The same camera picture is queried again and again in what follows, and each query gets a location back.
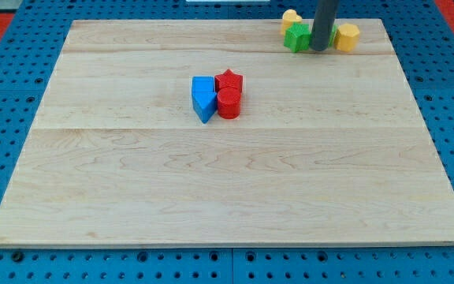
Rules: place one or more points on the light wooden board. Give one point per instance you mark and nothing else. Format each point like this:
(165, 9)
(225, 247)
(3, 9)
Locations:
(329, 150)

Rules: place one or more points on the blue cube block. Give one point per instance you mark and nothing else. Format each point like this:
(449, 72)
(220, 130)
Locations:
(203, 84)

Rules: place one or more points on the green star block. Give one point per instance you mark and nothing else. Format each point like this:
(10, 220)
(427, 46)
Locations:
(297, 37)

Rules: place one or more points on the yellow heart block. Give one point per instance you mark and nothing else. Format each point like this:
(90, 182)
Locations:
(289, 17)

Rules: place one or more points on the blue triangle block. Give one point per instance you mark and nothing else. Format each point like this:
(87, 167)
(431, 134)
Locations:
(204, 104)

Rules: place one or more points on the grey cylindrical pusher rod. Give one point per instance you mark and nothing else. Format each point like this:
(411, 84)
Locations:
(324, 18)

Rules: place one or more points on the green block behind rod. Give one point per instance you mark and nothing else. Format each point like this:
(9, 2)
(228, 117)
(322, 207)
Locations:
(332, 35)

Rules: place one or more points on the red star block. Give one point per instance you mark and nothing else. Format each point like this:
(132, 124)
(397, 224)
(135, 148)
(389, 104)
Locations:
(228, 79)

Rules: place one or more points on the yellow hexagon block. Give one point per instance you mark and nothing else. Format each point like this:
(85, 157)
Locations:
(347, 37)

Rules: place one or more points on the red cylinder block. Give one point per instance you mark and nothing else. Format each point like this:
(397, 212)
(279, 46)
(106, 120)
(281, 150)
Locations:
(229, 100)

